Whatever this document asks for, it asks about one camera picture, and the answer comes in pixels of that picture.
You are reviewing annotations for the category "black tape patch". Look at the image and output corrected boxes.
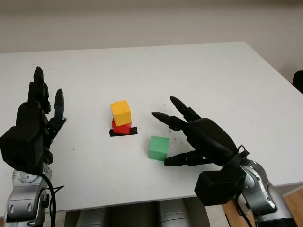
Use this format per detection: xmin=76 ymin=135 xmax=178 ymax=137
xmin=109 ymin=127 xmax=138 ymax=137

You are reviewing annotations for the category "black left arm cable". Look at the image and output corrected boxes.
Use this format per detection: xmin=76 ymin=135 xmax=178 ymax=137
xmin=39 ymin=174 xmax=65 ymax=227

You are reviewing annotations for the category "yellow cube block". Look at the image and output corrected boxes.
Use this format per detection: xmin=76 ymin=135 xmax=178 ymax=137
xmin=110 ymin=100 xmax=132 ymax=126

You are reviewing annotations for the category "silver right robot thigh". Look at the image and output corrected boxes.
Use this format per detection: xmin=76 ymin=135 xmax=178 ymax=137
xmin=158 ymin=200 xmax=193 ymax=227

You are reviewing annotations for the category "green cube block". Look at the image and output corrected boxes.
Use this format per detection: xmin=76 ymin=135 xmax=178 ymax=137
xmin=148 ymin=136 xmax=170 ymax=162

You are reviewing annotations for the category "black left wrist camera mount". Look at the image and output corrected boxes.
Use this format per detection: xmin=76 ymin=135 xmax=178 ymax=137
xmin=0 ymin=126 xmax=48 ymax=175

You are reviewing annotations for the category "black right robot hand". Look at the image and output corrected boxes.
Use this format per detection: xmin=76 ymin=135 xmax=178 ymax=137
xmin=151 ymin=96 xmax=240 ymax=168

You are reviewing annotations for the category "silver robot thigh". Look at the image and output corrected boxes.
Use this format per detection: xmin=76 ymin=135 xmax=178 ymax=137
xmin=158 ymin=200 xmax=193 ymax=227
xmin=75 ymin=207 xmax=107 ymax=227

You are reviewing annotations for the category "red cube block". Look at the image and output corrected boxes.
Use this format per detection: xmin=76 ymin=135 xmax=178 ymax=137
xmin=111 ymin=119 xmax=132 ymax=135

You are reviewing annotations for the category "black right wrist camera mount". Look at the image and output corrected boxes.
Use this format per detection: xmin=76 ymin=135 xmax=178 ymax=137
xmin=194 ymin=162 xmax=247 ymax=207

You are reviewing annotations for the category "silver left robot thigh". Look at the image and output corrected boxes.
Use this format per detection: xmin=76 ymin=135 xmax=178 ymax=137
xmin=75 ymin=207 xmax=107 ymax=227

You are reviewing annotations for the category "black chair edge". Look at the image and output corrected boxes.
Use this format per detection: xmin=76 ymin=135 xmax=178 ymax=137
xmin=292 ymin=70 xmax=303 ymax=94

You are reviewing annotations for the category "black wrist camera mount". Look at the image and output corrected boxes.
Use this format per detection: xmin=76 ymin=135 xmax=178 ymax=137
xmin=0 ymin=126 xmax=48 ymax=175
xmin=194 ymin=162 xmax=247 ymax=207

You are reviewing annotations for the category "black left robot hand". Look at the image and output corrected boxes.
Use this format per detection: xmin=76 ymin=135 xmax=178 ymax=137
xmin=15 ymin=66 xmax=68 ymax=148

